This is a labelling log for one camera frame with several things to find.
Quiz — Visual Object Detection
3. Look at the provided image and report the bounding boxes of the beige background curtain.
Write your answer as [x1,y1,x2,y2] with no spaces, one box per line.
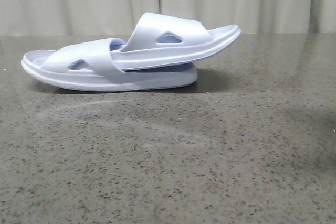
[1,0,335,36]

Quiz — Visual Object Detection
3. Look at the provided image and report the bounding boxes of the light blue slipper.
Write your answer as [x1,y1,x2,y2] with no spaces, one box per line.
[110,13,241,70]
[21,38,197,92]

